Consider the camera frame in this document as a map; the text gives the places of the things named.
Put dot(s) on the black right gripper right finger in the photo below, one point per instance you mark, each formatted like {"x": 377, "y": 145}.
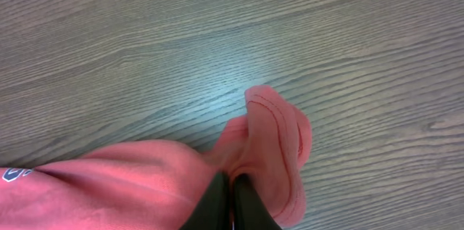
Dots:
{"x": 249, "y": 212}

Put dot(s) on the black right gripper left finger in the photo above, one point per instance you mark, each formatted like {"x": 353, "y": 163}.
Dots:
{"x": 213, "y": 210}

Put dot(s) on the red printed t-shirt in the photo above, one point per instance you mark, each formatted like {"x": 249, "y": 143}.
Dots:
{"x": 156, "y": 184}

